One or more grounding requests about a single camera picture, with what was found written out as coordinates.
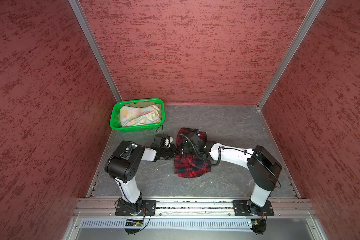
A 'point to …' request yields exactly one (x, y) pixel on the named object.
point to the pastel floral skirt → (132, 116)
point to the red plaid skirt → (186, 165)
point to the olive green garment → (143, 104)
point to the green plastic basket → (114, 119)
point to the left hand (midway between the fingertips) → (181, 154)
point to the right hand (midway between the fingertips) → (183, 151)
